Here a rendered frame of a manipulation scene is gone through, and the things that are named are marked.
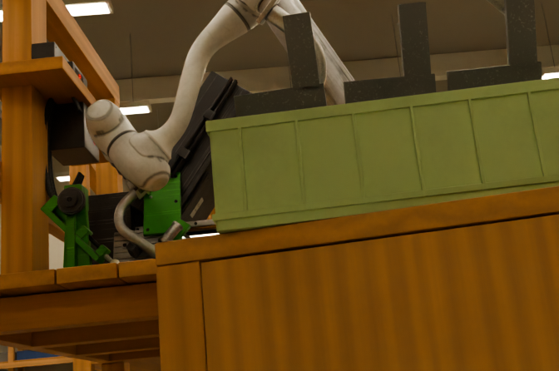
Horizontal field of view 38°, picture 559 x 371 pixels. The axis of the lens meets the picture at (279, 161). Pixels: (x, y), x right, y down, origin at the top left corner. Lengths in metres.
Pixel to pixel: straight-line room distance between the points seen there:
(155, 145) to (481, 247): 1.18
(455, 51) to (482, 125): 9.34
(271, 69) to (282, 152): 9.03
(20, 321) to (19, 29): 0.96
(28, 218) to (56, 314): 0.47
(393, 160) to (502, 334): 0.29
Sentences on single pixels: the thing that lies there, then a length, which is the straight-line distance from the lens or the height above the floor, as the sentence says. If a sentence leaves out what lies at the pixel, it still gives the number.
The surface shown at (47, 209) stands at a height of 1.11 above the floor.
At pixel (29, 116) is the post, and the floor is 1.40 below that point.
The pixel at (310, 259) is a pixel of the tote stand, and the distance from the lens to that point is 1.17.
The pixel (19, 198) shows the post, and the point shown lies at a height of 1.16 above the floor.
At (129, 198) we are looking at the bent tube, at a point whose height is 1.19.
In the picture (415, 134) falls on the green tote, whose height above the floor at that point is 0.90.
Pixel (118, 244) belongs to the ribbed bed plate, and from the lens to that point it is 2.53.
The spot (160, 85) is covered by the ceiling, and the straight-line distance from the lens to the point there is 10.23.
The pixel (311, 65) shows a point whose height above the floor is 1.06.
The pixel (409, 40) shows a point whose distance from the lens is 1.36.
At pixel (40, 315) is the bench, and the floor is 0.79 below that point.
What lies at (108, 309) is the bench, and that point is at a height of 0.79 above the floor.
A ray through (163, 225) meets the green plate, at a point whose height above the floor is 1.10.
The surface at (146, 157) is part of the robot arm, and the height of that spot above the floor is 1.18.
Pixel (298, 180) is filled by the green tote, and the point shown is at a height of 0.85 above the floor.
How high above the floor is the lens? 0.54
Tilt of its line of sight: 17 degrees up
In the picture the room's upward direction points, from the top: 6 degrees counter-clockwise
